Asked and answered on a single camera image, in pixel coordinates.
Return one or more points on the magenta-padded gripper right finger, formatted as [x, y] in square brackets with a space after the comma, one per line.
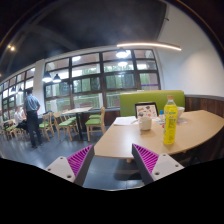
[148, 160]

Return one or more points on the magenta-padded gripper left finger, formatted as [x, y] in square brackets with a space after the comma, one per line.
[78, 160]

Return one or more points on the yellow drink bottle orange cap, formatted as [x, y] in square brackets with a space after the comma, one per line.
[170, 125]

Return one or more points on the wooden chairs with green seats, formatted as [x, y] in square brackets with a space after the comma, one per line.
[95, 121]

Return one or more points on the small blue-capped white bottle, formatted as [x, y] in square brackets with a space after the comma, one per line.
[161, 116]

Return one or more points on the white paper sheet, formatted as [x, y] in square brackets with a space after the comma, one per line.
[124, 120]

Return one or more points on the wooden dining table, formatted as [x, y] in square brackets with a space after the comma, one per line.
[77, 110]

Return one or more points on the black-framed printed table sign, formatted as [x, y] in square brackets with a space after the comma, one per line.
[146, 109]

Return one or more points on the person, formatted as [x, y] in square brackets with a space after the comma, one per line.
[32, 116]
[18, 116]

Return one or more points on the green upholstered bench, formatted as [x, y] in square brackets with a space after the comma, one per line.
[146, 96]

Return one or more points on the hanging pendant lamps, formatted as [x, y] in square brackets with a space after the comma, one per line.
[47, 77]

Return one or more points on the long curved ceiling light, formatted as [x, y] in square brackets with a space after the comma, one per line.
[150, 44]

